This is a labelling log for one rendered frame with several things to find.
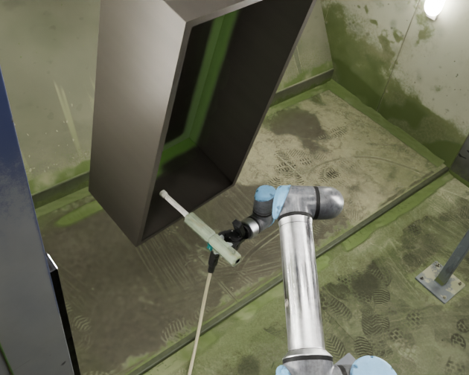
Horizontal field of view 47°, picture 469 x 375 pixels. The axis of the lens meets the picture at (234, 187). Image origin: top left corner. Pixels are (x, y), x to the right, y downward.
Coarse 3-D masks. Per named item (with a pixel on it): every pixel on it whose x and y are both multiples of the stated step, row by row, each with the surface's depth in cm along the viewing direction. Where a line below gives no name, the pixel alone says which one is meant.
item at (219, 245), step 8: (160, 192) 238; (168, 200) 236; (176, 208) 234; (184, 216) 232; (192, 216) 230; (192, 224) 228; (200, 224) 227; (200, 232) 226; (208, 232) 225; (208, 240) 225; (216, 240) 222; (224, 240) 223; (216, 248) 222; (224, 248) 220; (232, 248) 221; (216, 256) 227; (224, 256) 220; (232, 256) 218; (240, 256) 219; (208, 264) 233; (216, 264) 233; (232, 264) 219; (208, 272) 236
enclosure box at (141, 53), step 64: (128, 0) 148; (192, 0) 140; (256, 0) 150; (128, 64) 164; (192, 64) 222; (256, 64) 211; (128, 128) 183; (192, 128) 265; (256, 128) 229; (128, 192) 208; (192, 192) 253
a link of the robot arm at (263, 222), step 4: (252, 212) 243; (252, 216) 242; (256, 216) 241; (256, 220) 240; (260, 220) 241; (264, 220) 242; (268, 220) 243; (272, 220) 246; (260, 224) 240; (264, 224) 242; (268, 224) 244; (260, 228) 241; (264, 228) 244
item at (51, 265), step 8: (48, 256) 124; (48, 264) 123; (56, 272) 123; (56, 280) 124; (56, 288) 126; (56, 296) 128; (64, 304) 133; (64, 312) 135; (64, 320) 137; (64, 328) 140; (72, 344) 148; (72, 352) 150; (72, 360) 153
